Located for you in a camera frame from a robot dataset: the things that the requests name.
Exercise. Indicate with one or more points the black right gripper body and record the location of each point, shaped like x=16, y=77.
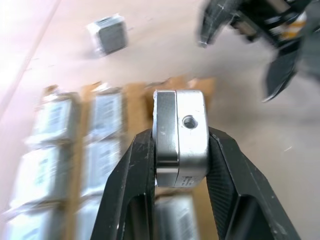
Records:
x=272, y=17

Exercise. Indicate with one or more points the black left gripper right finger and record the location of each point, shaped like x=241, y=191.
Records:
x=232, y=175

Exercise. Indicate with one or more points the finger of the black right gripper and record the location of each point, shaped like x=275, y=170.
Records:
x=215, y=20
x=281, y=72

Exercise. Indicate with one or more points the silver square camera module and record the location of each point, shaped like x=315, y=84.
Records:
x=87, y=220
x=191, y=140
x=176, y=220
x=42, y=172
x=101, y=166
x=110, y=36
x=55, y=116
x=27, y=225
x=106, y=112

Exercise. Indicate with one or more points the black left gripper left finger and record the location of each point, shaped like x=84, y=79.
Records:
x=130, y=172

